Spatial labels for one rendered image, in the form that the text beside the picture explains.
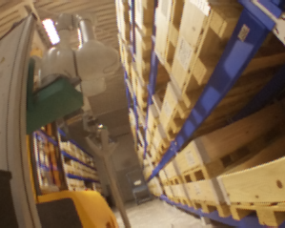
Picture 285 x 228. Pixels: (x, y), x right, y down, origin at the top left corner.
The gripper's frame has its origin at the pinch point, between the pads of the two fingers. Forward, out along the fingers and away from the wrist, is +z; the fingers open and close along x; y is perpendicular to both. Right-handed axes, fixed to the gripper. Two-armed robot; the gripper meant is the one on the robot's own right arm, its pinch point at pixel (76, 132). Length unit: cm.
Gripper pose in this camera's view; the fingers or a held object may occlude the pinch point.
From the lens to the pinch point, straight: 99.3
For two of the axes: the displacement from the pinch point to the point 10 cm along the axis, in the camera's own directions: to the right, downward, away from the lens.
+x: 9.2, -3.8, -0.6
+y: -2.1, -3.5, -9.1
